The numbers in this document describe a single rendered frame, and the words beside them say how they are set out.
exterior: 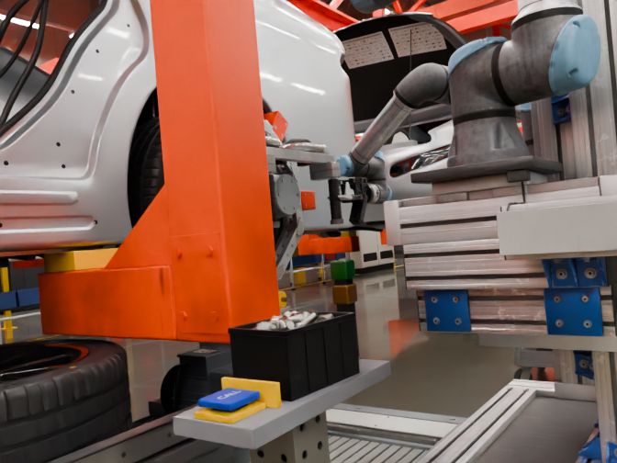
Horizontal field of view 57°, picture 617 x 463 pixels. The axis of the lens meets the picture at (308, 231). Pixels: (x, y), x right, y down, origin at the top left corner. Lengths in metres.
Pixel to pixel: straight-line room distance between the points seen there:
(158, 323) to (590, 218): 0.86
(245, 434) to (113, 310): 0.62
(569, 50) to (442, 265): 0.42
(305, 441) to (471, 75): 0.71
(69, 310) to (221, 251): 0.55
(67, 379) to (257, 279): 0.40
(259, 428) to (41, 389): 0.43
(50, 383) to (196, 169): 0.47
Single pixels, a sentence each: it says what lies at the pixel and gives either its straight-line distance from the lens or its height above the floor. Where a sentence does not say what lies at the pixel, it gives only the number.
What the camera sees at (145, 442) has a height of 0.37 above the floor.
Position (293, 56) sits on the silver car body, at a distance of 2.35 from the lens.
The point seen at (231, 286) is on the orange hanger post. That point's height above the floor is 0.63.
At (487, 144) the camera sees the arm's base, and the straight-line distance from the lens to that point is 1.08.
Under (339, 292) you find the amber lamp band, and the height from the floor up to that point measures 0.60.
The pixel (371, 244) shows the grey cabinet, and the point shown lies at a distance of 10.03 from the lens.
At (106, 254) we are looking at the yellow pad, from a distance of 1.58.
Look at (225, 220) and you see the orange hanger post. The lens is 1.12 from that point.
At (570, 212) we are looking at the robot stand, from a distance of 0.92.
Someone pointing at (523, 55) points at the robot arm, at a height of 0.99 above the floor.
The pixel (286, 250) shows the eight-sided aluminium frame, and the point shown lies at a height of 0.68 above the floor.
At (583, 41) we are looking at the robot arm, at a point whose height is 0.99.
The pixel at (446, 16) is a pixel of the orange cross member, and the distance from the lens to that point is 5.66.
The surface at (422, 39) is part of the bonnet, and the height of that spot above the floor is 2.24.
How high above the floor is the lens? 0.72
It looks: 1 degrees up
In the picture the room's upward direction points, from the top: 5 degrees counter-clockwise
